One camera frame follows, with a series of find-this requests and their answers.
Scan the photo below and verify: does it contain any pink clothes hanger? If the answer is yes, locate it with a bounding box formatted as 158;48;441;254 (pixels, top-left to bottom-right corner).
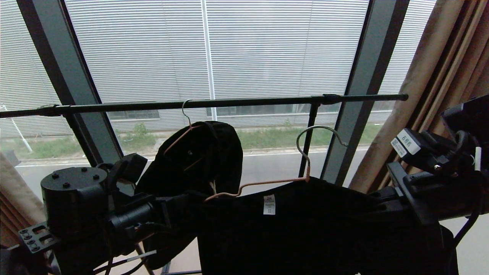
164;99;205;172
204;125;349;202

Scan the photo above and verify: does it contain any black clothes rack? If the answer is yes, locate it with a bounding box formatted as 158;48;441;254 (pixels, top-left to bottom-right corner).
0;94;408;275

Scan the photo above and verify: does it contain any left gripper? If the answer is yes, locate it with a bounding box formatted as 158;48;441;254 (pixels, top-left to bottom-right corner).
109;197;173;246

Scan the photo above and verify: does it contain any beige curtain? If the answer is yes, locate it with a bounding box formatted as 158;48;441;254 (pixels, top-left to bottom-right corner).
0;153;47;247
348;0;489;193

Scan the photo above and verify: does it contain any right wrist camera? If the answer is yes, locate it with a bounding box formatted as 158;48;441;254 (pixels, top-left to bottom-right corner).
390;128;474;174

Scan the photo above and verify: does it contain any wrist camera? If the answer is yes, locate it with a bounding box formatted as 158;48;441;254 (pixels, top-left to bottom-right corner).
390;128;474;174
107;153;148;184

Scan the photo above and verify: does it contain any window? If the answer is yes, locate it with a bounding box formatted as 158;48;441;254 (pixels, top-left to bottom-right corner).
0;0;438;191

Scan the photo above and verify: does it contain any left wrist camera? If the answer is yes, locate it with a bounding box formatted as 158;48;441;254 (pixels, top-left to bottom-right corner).
107;153;148;184

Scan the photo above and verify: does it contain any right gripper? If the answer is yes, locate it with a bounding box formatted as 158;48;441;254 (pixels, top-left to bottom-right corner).
369;161;459;226

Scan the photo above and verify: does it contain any black garment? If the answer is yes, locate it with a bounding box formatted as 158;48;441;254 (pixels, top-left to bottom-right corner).
134;121;244;270
164;178;459;275

